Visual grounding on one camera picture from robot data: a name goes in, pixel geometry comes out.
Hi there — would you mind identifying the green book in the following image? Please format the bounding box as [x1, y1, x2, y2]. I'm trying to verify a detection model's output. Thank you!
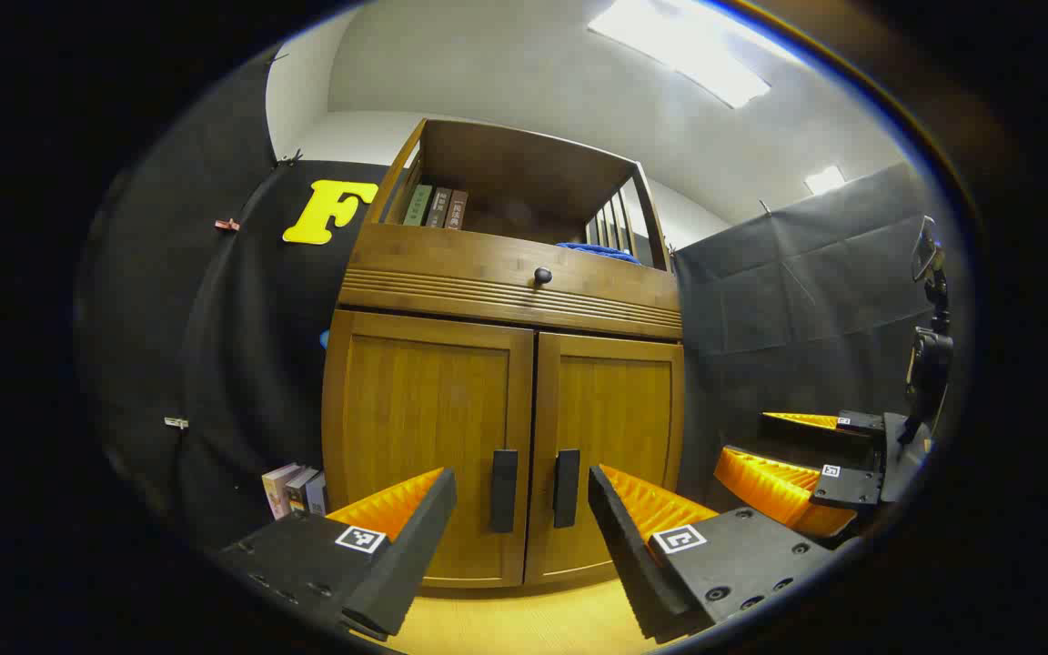
[402, 184, 434, 227]

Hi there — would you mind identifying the pale purple book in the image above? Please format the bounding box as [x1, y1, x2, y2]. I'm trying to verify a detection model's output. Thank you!
[261, 462, 304, 520]

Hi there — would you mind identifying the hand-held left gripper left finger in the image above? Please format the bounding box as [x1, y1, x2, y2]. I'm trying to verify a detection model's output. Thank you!
[215, 467, 459, 642]

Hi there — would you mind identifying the small ceiling light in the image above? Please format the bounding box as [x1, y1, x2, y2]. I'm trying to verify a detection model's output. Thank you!
[803, 165, 848, 197]

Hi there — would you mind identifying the large ceiling light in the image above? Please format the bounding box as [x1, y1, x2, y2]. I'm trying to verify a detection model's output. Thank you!
[588, 0, 772, 110]

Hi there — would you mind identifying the wooden drawer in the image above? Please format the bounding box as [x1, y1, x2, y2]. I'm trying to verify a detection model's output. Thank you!
[338, 224, 684, 342]

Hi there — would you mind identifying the wooden double-door shoe cabinet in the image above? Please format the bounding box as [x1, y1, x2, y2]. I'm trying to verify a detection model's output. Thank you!
[321, 116, 687, 590]

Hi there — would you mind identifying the black backdrop cloth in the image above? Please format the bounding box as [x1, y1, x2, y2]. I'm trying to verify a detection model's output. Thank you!
[78, 45, 416, 556]
[674, 162, 943, 510]

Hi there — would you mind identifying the blue cloth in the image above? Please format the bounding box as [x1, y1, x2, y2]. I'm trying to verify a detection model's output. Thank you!
[556, 241, 643, 267]

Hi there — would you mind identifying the wooden cabinet door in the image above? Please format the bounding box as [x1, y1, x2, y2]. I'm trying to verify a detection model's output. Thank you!
[324, 309, 536, 588]
[524, 332, 686, 585]

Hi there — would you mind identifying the dark grey book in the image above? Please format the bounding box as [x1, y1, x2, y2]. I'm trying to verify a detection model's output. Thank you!
[285, 467, 320, 515]

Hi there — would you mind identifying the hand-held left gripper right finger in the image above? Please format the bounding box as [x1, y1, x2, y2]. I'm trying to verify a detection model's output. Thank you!
[588, 464, 839, 645]

